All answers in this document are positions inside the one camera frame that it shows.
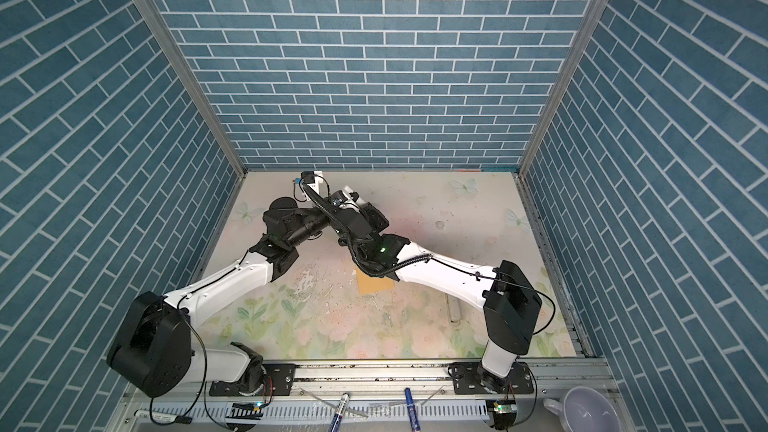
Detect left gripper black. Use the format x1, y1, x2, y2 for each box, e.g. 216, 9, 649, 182
284, 196, 342, 251

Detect brown kraft envelope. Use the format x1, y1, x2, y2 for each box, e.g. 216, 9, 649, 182
356, 269, 395, 295

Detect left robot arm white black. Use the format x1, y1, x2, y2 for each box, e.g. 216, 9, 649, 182
106, 197, 330, 398

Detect blue white marker pen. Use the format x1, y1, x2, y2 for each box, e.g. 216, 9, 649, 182
328, 393, 350, 432

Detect left circuit board green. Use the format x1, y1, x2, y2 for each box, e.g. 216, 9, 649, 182
225, 403, 264, 432

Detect circuit board green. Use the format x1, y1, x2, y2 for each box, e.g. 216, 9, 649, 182
486, 399, 519, 431
225, 403, 264, 432

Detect right circuit board green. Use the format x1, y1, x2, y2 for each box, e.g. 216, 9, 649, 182
486, 399, 519, 431

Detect black marker pen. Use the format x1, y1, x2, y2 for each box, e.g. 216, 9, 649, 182
134, 409, 193, 425

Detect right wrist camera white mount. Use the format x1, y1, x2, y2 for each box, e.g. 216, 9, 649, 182
329, 186, 359, 208

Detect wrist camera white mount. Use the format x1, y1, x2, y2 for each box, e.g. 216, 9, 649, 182
329, 186, 359, 208
294, 171, 331, 202

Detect black corrugated cable conduit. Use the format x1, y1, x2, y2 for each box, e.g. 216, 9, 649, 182
299, 182, 433, 280

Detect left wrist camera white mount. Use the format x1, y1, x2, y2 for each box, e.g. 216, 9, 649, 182
294, 171, 331, 202

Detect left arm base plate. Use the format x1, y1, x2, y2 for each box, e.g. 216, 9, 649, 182
209, 363, 296, 399

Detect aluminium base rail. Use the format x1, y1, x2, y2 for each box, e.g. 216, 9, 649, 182
106, 357, 632, 431

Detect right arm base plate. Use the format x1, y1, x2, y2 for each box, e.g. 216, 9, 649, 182
448, 361, 535, 395

